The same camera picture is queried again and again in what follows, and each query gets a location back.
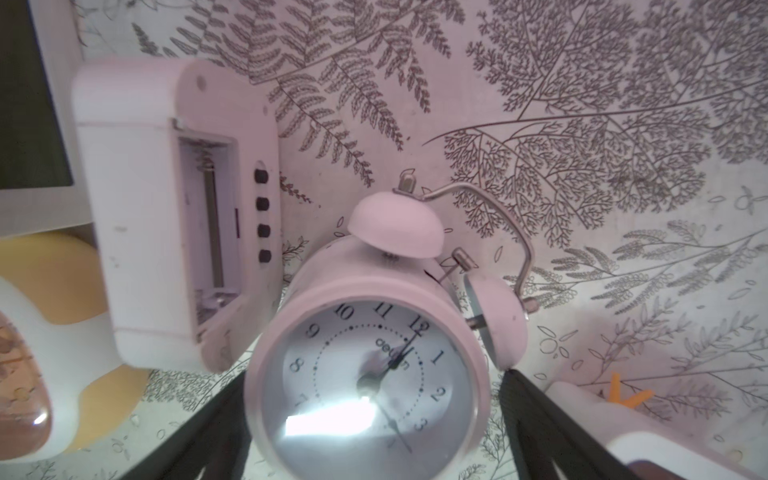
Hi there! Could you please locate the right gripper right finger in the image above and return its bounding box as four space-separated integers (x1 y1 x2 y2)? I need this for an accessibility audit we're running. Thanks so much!
499 370 636 479

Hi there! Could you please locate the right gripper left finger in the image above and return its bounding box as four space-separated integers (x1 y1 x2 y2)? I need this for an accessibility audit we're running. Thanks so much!
123 373 252 479

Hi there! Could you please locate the white digital clock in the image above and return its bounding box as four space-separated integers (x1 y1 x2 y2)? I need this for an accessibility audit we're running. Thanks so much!
546 376 758 479

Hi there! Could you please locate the white round alarm clock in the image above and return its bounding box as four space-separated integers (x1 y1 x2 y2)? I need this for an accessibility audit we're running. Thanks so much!
243 174 538 479

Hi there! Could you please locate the tall white rectangular clock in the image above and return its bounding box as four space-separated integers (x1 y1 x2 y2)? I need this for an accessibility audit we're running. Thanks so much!
1 0 92 237

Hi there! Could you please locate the peach round alarm clock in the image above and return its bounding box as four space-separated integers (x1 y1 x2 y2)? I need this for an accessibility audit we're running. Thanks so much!
1 232 149 464

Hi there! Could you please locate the small white rectangular clock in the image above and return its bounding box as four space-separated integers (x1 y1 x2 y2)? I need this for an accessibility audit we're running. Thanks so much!
72 58 283 373

